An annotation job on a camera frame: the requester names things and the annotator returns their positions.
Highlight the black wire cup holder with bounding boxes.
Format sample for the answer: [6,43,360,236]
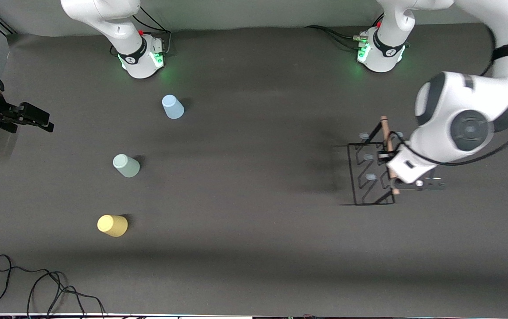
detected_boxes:
[348,116,403,206]

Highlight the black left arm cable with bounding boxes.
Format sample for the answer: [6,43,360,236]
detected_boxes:
[389,0,508,167]

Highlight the dark grey table mat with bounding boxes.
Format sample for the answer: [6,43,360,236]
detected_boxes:
[0,16,508,316]

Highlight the pale green plastic cup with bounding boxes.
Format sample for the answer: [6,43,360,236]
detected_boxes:
[112,154,140,178]

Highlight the black left arm base cables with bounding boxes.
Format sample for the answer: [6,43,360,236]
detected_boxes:
[305,24,369,50]

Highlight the black right arm base cables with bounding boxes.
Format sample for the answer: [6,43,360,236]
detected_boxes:
[110,4,173,58]

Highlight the yellow plastic cup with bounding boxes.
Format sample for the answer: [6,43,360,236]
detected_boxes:
[97,214,128,237]

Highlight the black arm base cables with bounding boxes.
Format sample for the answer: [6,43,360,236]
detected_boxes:
[305,24,369,50]
[110,4,173,58]

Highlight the light blue plastic cup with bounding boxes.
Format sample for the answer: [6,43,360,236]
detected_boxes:
[162,94,185,120]

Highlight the loose black cable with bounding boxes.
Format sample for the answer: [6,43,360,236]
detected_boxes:
[0,254,108,319]

